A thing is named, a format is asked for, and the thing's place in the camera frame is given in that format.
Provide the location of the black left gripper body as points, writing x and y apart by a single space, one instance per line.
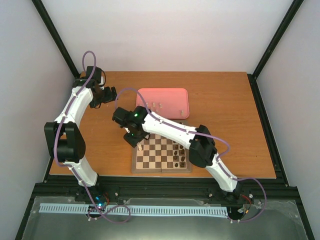
103 97

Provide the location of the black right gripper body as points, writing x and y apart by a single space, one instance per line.
136 138

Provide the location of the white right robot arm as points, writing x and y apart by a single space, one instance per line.
205 151

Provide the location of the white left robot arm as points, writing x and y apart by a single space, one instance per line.
65 142

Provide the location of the wooden chess board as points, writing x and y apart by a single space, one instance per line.
157 156

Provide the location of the pink plastic tray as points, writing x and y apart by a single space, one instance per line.
173 100

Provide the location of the left black corner post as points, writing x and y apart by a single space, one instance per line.
44 15

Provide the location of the black corner post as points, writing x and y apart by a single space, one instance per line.
44 15
284 24

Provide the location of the black aluminium frame rail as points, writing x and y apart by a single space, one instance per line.
118 188

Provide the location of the light blue slotted cable duct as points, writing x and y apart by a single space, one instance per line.
139 210

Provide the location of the right black corner post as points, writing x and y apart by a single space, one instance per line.
284 24

